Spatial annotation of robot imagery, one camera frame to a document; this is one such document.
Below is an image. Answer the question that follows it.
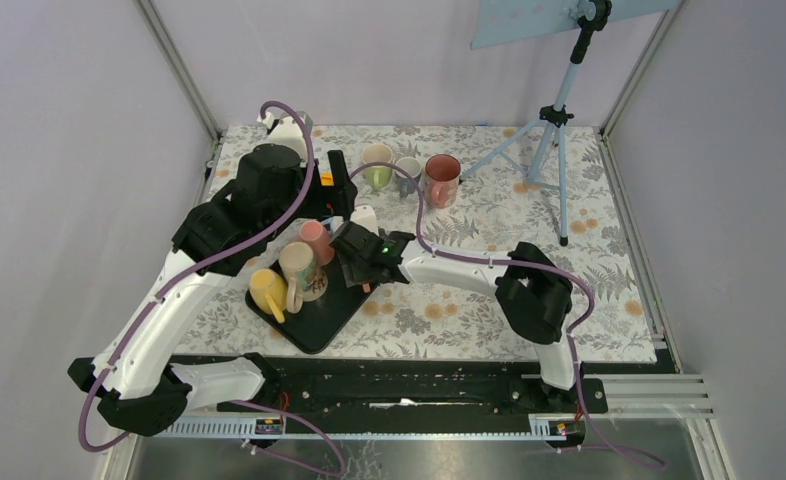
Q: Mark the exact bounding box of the plain pink mug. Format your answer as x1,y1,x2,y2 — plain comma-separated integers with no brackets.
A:
298,220,335,267

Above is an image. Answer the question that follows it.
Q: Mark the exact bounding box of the light green mug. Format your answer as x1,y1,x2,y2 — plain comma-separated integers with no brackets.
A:
361,143,395,191

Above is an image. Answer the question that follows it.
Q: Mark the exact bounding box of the grey mug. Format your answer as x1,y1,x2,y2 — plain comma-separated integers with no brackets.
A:
394,157,422,199

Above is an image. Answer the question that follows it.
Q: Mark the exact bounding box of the cream floral mug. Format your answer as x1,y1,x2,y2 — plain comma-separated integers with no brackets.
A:
278,241,328,314

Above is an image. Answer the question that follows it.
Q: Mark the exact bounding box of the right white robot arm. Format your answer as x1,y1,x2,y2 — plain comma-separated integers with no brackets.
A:
330,221,583,412

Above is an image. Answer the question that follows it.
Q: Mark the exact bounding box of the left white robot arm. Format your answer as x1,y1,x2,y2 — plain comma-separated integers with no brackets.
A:
68,143,357,436

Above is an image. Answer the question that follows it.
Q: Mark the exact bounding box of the yellow mug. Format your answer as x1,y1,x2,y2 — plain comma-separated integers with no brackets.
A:
249,268,287,324

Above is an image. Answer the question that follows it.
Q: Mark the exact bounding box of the blue yellow toy truck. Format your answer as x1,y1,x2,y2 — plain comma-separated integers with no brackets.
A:
320,173,335,187

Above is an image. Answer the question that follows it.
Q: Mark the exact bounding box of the black plastic tray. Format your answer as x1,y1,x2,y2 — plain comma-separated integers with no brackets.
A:
245,251,370,354

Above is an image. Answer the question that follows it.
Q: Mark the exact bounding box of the floral tablecloth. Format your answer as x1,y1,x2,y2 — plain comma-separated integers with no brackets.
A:
167,125,659,364

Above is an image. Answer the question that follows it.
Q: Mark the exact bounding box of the light blue tripod stand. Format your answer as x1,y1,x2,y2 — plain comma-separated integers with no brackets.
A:
462,0,680,248

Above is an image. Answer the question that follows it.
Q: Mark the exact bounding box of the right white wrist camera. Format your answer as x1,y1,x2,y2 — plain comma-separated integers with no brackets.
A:
350,205,379,235

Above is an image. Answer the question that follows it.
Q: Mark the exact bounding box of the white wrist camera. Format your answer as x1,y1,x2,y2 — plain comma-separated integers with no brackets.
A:
252,112,309,162
350,205,379,235

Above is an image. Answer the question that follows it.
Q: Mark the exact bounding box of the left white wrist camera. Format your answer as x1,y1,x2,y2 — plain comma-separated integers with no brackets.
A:
252,112,309,162

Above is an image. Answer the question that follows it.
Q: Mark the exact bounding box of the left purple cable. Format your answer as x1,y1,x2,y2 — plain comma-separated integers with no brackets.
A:
78,100,348,478

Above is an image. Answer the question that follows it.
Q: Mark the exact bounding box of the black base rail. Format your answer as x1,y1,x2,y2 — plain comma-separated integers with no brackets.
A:
167,354,610,439

